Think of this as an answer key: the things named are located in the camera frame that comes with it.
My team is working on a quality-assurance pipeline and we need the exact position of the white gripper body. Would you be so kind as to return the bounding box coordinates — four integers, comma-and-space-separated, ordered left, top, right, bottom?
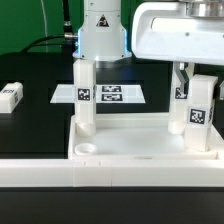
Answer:
131, 0, 224, 65

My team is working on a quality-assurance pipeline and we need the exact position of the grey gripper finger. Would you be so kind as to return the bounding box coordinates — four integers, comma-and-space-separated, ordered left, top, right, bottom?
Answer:
173, 62, 189, 97
219, 81, 224, 100

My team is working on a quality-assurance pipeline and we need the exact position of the white desk top tray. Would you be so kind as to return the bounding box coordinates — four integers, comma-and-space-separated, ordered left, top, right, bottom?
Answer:
68, 113, 224, 160

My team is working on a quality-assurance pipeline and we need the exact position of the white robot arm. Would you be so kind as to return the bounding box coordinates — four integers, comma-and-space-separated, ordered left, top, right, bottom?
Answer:
74, 0, 224, 89

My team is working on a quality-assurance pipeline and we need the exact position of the white base marker plate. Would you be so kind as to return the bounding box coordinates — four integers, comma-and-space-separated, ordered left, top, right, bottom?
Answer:
50, 84, 145, 104

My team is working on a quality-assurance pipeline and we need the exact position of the white L-shaped obstacle fence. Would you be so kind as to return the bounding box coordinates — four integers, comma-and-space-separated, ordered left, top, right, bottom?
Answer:
0, 115, 224, 188

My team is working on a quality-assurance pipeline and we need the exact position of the black upright cable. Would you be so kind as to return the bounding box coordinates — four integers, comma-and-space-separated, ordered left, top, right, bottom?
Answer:
61, 0, 74, 34

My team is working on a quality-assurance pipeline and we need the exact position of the black cable with connector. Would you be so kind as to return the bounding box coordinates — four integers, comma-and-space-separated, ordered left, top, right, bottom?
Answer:
20, 31, 80, 54

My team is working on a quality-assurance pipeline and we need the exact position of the thin white cable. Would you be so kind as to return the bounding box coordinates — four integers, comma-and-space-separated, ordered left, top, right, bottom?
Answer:
40, 0, 50, 54

